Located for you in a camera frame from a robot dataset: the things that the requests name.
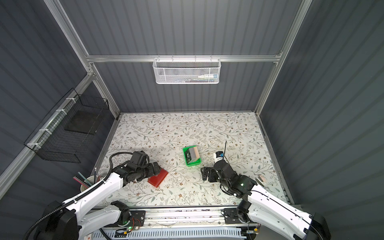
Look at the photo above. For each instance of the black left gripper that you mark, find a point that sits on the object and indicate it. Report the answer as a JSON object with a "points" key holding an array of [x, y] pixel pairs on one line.
{"points": [[157, 169]]}

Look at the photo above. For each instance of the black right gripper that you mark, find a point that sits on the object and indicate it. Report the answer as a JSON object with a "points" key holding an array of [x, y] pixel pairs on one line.
{"points": [[205, 172]]}

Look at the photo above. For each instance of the red card holder wallet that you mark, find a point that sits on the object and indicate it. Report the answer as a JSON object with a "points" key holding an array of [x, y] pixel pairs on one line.
{"points": [[155, 181]]}

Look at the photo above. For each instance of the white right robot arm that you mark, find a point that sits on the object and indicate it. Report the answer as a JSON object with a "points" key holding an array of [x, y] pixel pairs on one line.
{"points": [[259, 206]]}

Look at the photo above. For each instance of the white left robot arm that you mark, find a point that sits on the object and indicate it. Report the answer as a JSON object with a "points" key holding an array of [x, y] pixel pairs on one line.
{"points": [[73, 219]]}

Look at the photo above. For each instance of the green card tray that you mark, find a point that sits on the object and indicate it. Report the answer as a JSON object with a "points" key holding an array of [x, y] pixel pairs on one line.
{"points": [[192, 163]]}

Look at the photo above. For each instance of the stack of cards in tray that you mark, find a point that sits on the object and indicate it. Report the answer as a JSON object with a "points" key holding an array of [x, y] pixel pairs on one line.
{"points": [[192, 154]]}

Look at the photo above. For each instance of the white pen cup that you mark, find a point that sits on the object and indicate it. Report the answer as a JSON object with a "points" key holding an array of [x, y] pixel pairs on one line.
{"points": [[87, 182]]}

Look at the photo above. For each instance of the white tube in basket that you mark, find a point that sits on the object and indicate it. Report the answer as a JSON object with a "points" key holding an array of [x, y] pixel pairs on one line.
{"points": [[208, 76]]}

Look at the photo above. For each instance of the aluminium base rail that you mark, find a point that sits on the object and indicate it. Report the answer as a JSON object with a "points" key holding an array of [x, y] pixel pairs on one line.
{"points": [[186, 217]]}

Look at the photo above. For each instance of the white slotted cable duct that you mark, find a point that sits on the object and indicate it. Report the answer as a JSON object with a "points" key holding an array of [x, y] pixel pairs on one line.
{"points": [[214, 233]]}

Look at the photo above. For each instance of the black wire basket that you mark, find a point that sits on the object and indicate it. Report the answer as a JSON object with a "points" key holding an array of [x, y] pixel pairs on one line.
{"points": [[68, 133]]}

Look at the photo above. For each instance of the white wire mesh basket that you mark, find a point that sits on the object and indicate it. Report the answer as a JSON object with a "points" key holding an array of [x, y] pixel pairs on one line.
{"points": [[185, 73]]}

